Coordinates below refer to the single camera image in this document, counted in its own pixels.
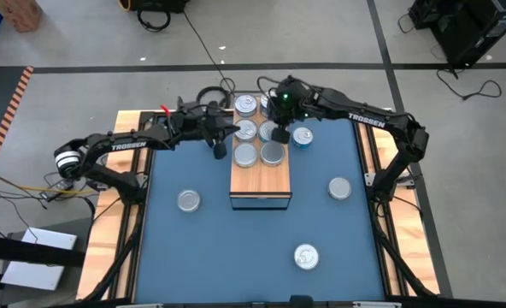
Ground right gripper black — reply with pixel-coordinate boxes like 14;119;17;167
266;95;301;145

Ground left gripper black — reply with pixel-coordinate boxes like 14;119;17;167
174;101;243;161

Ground teal label yellowfin tuna can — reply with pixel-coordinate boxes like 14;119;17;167
233;118;259;144
291;126;315;150
293;243;321;271
257;120;279;144

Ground green white label tuna can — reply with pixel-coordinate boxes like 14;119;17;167
176;188;202;214
259;140;286;168
232;142;259;169
327;176;353;202

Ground navy blue label tuna can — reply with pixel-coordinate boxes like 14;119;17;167
259;93;272;117
233;93;259;118

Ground wooden block platform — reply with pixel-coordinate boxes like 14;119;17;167
228;90;293;211

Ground black floor equipment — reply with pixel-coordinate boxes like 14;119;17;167
118;0;190;14

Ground black power adapter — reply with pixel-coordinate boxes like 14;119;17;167
38;178;75;202

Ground black computer towers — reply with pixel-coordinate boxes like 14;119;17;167
408;0;506;69

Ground white flat board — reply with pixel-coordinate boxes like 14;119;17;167
0;226;79;292

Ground black flat bar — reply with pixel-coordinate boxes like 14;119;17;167
0;233;87;269

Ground coiled black cable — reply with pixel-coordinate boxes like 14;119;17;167
196;85;233;110
136;8;172;33

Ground long black floor cable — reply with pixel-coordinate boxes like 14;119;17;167
182;10;237;93

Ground black table frame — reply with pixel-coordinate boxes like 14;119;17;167
75;107;444;308

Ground yellow floor cable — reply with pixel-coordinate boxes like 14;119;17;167
0;173;98;196

